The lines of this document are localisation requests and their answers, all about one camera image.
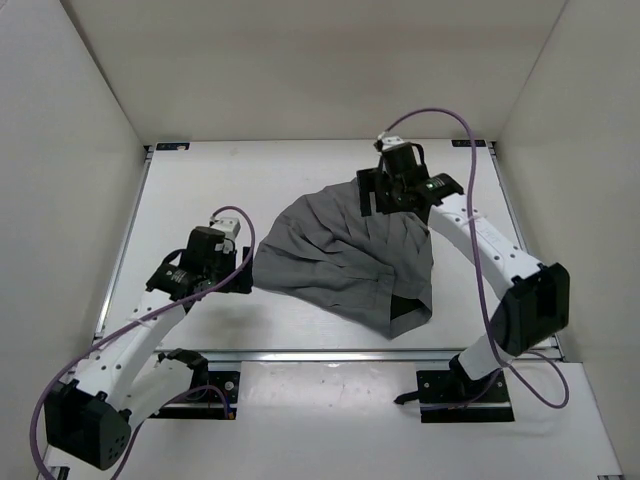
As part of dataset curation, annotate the grey pleated skirt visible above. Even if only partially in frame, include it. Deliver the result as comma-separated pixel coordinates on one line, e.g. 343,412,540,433
253,181,434,339

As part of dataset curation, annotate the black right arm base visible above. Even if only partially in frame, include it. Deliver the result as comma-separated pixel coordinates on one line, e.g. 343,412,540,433
394,370,515,424

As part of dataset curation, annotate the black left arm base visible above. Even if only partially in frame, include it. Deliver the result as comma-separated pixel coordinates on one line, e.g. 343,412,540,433
152,349,241,421

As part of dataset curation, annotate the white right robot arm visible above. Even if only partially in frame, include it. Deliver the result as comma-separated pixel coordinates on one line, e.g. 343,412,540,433
357,137,570,401

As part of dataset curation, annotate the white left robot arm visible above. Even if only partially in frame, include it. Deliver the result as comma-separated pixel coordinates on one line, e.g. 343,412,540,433
44,217,252,471

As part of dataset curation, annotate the blue right corner label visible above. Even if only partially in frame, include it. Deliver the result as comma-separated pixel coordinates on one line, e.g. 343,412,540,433
451,139,486,148

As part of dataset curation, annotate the blue corner label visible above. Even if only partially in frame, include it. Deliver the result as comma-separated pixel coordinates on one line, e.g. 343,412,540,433
451,139,486,148
155,142,190,151

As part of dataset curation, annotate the blue left corner label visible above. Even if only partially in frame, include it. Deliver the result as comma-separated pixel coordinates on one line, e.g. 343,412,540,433
155,142,190,151

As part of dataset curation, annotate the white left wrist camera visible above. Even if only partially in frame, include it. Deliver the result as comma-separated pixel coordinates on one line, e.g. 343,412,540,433
209,215,241,240

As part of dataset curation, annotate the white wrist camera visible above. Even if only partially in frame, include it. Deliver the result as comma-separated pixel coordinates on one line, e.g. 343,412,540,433
209,215,241,240
374,131,406,152

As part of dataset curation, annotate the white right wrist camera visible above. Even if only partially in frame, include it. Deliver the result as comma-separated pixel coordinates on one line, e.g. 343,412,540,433
374,131,406,152

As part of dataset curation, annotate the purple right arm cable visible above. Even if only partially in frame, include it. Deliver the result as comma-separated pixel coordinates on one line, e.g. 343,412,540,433
382,108,570,411

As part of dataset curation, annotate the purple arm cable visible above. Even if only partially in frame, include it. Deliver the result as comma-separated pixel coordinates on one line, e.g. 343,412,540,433
30,204,257,480
382,108,570,411

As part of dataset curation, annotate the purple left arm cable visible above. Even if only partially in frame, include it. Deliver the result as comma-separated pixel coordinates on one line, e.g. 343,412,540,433
30,204,257,480

